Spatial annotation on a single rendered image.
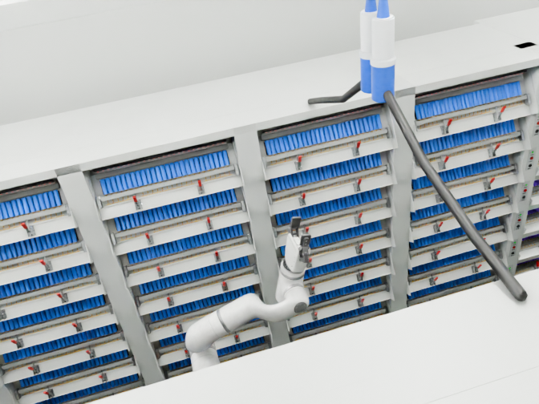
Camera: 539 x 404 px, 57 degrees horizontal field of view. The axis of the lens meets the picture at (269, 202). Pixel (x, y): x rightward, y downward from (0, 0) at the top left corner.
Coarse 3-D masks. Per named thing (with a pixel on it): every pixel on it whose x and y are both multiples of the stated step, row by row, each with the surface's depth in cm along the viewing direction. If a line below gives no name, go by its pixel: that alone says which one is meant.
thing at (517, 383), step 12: (528, 372) 84; (492, 384) 83; (504, 384) 83; (516, 384) 82; (528, 384) 82; (456, 396) 82; (468, 396) 82; (480, 396) 81; (492, 396) 81; (504, 396) 81; (516, 396) 81; (528, 396) 80
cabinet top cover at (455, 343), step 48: (480, 288) 101; (528, 288) 99; (336, 336) 95; (384, 336) 94; (432, 336) 92; (480, 336) 91; (528, 336) 90; (192, 384) 90; (240, 384) 89; (288, 384) 88; (336, 384) 87; (384, 384) 85; (432, 384) 84; (480, 384) 83
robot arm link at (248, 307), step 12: (300, 288) 165; (240, 300) 170; (252, 300) 168; (288, 300) 162; (300, 300) 162; (228, 312) 169; (240, 312) 168; (252, 312) 168; (264, 312) 164; (276, 312) 162; (288, 312) 162; (300, 312) 164; (228, 324) 168; (240, 324) 169
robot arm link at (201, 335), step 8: (216, 312) 171; (200, 320) 172; (208, 320) 170; (216, 320) 169; (192, 328) 171; (200, 328) 169; (208, 328) 169; (216, 328) 168; (192, 336) 169; (200, 336) 169; (208, 336) 169; (216, 336) 169; (192, 344) 170; (200, 344) 170; (208, 344) 171; (192, 352) 174
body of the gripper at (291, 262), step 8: (288, 240) 164; (296, 240) 161; (288, 248) 163; (296, 248) 158; (288, 256) 164; (296, 256) 158; (288, 264) 164; (296, 264) 160; (304, 264) 161; (296, 272) 163
